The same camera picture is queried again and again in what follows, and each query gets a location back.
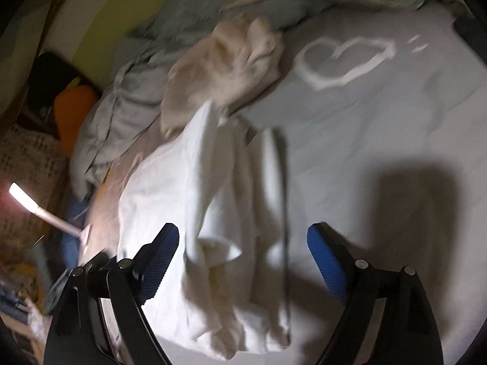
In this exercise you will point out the checkered canopy cloth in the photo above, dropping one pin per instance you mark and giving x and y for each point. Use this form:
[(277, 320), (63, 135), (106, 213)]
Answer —
[(23, 45)]

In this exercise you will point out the white desk lamp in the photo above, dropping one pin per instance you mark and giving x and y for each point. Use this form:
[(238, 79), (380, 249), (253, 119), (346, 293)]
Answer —
[(57, 224)]

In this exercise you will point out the beige garment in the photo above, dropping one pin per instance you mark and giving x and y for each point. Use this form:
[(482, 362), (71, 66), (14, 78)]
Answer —
[(228, 64)]

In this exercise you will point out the grey-blue duvet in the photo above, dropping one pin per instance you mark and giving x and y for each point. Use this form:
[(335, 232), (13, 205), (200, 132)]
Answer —
[(125, 99)]

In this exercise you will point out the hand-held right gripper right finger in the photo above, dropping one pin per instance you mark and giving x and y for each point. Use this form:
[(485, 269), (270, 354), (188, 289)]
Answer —
[(327, 258)]

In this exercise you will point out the white printed t-shirt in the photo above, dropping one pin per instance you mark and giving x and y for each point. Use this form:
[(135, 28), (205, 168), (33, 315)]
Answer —
[(171, 182)]

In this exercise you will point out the yellow-green headboard panel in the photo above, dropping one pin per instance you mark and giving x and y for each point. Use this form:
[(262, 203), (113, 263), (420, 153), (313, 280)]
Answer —
[(99, 38)]

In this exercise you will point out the orange plush toy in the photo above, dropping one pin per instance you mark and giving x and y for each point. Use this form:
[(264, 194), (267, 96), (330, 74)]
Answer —
[(72, 114)]

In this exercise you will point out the blue pillow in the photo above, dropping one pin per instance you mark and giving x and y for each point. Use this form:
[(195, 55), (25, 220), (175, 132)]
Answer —
[(70, 247)]

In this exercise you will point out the plaid curtain cloth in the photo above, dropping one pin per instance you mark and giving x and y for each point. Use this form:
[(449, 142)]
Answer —
[(30, 159)]

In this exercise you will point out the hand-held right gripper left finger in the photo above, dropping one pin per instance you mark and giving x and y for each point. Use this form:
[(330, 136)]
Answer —
[(158, 262)]

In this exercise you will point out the dark grey garment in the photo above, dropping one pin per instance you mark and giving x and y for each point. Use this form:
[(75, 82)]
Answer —
[(470, 34)]

